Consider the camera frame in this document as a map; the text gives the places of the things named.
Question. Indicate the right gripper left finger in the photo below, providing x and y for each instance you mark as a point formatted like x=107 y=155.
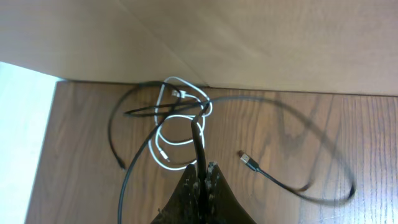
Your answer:
x=182 y=207

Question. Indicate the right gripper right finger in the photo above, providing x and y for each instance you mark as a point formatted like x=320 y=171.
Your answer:
x=223 y=207

